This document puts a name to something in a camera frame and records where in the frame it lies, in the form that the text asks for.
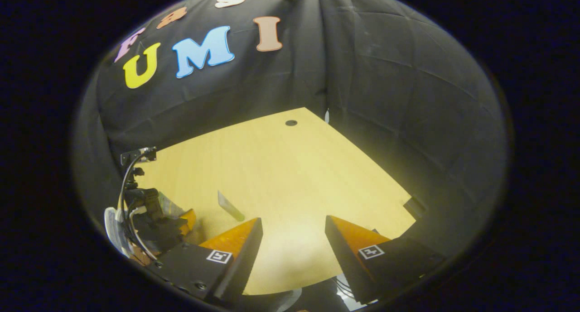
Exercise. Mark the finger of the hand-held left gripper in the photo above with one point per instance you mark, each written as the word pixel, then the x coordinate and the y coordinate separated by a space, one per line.
pixel 189 221

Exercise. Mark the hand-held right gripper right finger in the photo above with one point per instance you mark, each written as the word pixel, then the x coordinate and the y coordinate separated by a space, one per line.
pixel 344 262

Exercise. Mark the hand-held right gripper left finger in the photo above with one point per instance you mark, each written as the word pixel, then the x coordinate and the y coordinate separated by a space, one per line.
pixel 244 257

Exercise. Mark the translucent cosmetic tube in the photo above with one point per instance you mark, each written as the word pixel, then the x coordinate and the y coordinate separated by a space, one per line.
pixel 229 205

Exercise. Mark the white striped item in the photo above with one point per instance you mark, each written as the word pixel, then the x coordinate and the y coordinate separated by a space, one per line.
pixel 349 294

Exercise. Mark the small black block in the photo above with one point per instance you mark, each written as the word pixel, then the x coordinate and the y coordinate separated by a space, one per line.
pixel 414 208

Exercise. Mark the black backdrop cloth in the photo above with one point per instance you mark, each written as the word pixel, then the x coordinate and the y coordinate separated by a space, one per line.
pixel 385 99

